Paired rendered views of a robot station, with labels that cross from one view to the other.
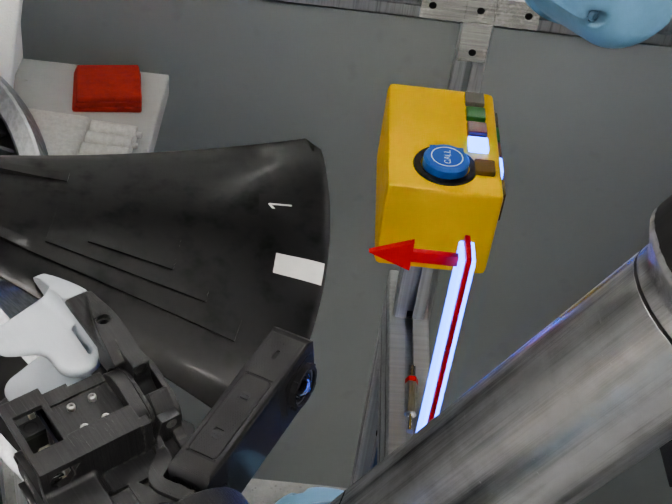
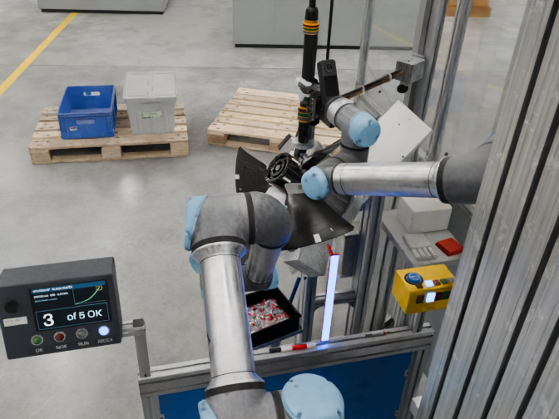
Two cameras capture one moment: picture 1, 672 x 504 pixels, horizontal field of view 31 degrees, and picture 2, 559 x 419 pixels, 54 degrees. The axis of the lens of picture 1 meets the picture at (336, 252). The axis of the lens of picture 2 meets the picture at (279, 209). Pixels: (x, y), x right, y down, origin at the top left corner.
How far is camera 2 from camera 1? 1.28 m
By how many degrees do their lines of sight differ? 60
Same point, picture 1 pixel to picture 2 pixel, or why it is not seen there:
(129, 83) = (453, 248)
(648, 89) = not seen: outside the picture
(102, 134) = (426, 249)
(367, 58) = not seen: hidden behind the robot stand
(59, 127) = (420, 242)
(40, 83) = (440, 235)
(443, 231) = (401, 293)
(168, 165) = (331, 213)
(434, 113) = (437, 273)
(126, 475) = not seen: hidden behind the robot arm
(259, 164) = (341, 224)
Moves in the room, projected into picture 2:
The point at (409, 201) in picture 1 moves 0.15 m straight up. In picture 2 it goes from (398, 278) to (406, 237)
